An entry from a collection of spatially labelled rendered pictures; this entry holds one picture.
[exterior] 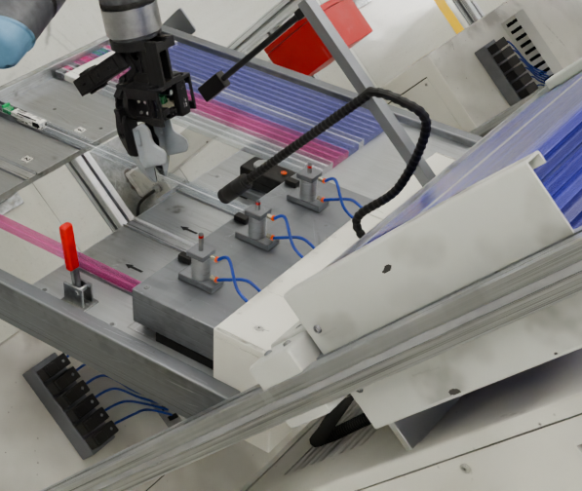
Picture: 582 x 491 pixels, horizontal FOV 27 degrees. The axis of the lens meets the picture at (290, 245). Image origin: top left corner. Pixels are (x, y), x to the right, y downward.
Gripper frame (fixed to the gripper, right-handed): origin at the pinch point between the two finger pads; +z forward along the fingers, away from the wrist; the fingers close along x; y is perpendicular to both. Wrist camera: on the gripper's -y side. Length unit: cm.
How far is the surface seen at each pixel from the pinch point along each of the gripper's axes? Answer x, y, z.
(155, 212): -7.3, 6.0, 2.4
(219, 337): -30.2, 35.5, 2.0
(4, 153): -8.7, -20.3, -3.9
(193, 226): -6.7, 11.9, 3.8
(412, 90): 113, -28, 33
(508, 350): -34, 72, -7
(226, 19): 132, -96, 26
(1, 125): -3.1, -26.5, -5.3
